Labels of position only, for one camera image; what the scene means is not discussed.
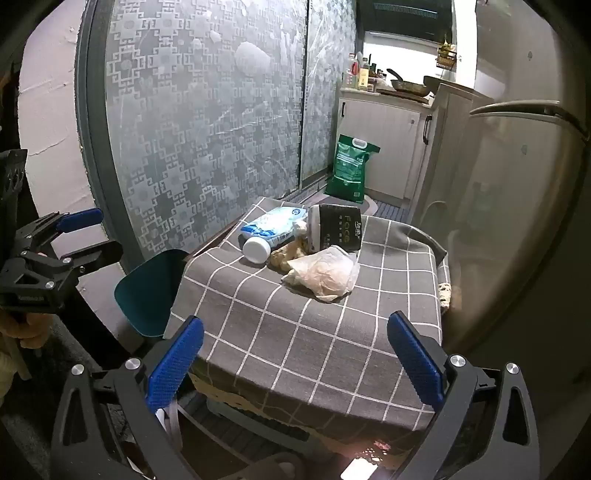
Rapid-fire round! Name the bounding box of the row of condiment bottles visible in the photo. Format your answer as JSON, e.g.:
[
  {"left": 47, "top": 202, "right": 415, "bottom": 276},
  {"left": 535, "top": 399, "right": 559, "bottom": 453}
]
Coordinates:
[{"left": 344, "top": 53, "right": 384, "bottom": 90}]

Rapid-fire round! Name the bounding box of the white kitchen cabinet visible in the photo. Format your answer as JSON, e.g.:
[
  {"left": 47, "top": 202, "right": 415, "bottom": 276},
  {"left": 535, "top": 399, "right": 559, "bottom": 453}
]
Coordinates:
[{"left": 338, "top": 83, "right": 462, "bottom": 204}]

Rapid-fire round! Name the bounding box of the green rice bag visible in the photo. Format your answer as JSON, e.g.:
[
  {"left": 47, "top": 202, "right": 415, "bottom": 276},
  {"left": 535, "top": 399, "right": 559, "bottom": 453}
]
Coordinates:
[{"left": 324, "top": 134, "right": 380, "bottom": 204}]

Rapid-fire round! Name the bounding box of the white refrigerator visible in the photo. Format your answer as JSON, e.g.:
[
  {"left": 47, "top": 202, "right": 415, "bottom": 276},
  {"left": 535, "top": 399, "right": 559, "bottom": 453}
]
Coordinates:
[{"left": 416, "top": 83, "right": 587, "bottom": 370}]

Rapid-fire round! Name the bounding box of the wall spice rack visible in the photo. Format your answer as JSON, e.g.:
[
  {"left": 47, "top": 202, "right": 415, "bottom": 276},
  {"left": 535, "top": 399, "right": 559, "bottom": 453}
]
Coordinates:
[{"left": 435, "top": 41, "right": 458, "bottom": 70}]

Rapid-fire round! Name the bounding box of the lace-edged table cover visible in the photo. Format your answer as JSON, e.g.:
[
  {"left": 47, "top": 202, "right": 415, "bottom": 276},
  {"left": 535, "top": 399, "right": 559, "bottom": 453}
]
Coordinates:
[{"left": 189, "top": 281, "right": 452, "bottom": 464}]

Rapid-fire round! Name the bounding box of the grey striped floor mat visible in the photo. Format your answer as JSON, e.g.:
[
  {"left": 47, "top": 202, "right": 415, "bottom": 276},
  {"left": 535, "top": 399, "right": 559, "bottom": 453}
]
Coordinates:
[{"left": 369, "top": 198, "right": 411, "bottom": 221}]

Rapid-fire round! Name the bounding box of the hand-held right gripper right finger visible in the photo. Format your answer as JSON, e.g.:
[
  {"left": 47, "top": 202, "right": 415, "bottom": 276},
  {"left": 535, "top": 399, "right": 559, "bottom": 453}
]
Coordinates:
[{"left": 387, "top": 311, "right": 541, "bottom": 480}]

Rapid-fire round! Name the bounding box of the blue cartoon tissue packet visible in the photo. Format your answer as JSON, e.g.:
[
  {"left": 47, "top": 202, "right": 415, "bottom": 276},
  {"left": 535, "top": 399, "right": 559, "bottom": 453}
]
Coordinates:
[{"left": 239, "top": 206, "right": 309, "bottom": 252}]

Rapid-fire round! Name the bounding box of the frying pan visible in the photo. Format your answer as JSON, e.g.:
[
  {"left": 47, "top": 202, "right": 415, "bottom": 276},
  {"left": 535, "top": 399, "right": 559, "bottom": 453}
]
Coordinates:
[{"left": 387, "top": 68, "right": 432, "bottom": 97}]

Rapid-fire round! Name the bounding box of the teal trash bin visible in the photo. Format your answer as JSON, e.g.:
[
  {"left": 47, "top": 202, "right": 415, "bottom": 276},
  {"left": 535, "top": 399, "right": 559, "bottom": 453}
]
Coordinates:
[{"left": 114, "top": 249, "right": 190, "bottom": 340}]

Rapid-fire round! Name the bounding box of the clear plastic bag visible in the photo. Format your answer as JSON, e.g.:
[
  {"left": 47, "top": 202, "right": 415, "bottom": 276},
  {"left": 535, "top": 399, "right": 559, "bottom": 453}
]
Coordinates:
[{"left": 281, "top": 246, "right": 360, "bottom": 303}]

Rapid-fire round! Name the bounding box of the patterned glass sliding door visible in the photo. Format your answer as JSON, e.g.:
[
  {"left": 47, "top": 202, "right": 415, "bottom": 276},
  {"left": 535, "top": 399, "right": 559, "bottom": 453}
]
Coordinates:
[{"left": 76, "top": 0, "right": 358, "bottom": 278}]

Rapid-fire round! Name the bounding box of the dark range hood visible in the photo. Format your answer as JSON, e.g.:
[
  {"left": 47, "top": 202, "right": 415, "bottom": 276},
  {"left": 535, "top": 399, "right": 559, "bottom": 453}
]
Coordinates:
[{"left": 358, "top": 0, "right": 455, "bottom": 47}]

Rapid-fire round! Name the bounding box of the person's left hand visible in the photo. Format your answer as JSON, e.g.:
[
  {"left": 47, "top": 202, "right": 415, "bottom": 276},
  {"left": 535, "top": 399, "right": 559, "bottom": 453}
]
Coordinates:
[{"left": 0, "top": 311, "right": 52, "bottom": 348}]

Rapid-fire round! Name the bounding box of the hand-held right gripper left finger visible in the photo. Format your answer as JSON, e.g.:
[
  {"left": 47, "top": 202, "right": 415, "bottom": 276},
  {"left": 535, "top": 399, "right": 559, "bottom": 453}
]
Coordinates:
[{"left": 50, "top": 316, "right": 205, "bottom": 480}]

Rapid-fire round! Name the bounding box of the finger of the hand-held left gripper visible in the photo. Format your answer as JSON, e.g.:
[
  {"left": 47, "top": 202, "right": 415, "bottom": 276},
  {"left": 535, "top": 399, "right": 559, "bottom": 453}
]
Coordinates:
[
  {"left": 28, "top": 240, "right": 124, "bottom": 282},
  {"left": 16, "top": 208, "right": 105, "bottom": 252}
]

